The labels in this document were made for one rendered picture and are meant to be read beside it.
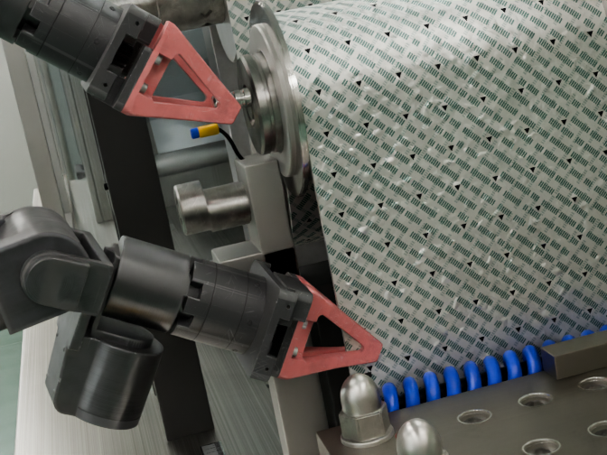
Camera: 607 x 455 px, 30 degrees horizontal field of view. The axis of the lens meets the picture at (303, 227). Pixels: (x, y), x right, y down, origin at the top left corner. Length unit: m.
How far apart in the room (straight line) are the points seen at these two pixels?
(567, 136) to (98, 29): 0.34
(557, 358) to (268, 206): 0.24
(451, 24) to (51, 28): 0.28
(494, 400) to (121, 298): 0.27
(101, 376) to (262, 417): 0.43
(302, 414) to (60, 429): 0.44
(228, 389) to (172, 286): 0.53
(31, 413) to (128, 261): 0.63
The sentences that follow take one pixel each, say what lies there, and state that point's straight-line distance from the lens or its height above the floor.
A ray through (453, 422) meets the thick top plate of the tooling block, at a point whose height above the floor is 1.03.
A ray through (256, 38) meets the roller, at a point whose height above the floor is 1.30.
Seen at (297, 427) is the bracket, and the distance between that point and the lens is 0.93.
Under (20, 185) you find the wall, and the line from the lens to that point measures 6.40.
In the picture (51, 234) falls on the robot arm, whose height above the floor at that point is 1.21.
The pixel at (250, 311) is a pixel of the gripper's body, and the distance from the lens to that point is 0.78.
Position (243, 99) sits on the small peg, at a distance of 0.82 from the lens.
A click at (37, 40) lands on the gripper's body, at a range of 0.78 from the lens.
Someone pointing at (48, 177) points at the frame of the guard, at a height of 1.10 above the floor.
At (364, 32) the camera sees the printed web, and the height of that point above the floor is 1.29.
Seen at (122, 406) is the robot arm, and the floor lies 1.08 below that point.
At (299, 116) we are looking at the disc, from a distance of 0.78.
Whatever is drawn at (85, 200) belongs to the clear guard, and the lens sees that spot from 1.83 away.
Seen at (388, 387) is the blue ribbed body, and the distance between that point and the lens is 0.82.
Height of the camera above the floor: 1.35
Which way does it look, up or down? 13 degrees down
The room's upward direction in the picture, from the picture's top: 11 degrees counter-clockwise
